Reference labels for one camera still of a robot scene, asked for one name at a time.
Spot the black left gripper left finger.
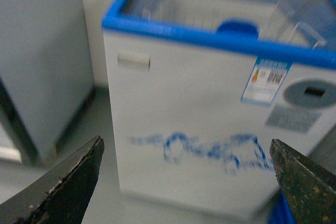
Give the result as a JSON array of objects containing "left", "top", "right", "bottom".
[{"left": 1, "top": 136, "right": 104, "bottom": 223}]

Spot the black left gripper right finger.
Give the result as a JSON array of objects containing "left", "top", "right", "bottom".
[{"left": 270, "top": 139, "right": 335, "bottom": 223}]

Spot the glass sliding lid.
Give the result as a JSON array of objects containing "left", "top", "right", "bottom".
[{"left": 119, "top": 0, "right": 336, "bottom": 50}]

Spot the blue plastic crate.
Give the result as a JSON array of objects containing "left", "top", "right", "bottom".
[{"left": 267, "top": 194, "right": 297, "bottom": 224}]

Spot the grey instruction sticker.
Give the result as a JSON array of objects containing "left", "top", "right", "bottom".
[{"left": 265, "top": 105, "right": 321, "bottom": 133}]

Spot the grey oval control panel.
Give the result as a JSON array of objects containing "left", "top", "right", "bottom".
[{"left": 283, "top": 79, "right": 335, "bottom": 109}]

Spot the blue energy label sticker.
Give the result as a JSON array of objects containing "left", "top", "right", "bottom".
[{"left": 241, "top": 57, "right": 292, "bottom": 106}]

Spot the silver brand nameplate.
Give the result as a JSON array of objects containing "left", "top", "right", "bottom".
[{"left": 117, "top": 51, "right": 151, "bottom": 71}]

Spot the white blue chest freezer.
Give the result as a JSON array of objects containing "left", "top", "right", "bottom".
[{"left": 102, "top": 0, "right": 335, "bottom": 221}]

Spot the white wire freezer basket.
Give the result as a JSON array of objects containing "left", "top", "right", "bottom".
[{"left": 141, "top": 0, "right": 329, "bottom": 49}]

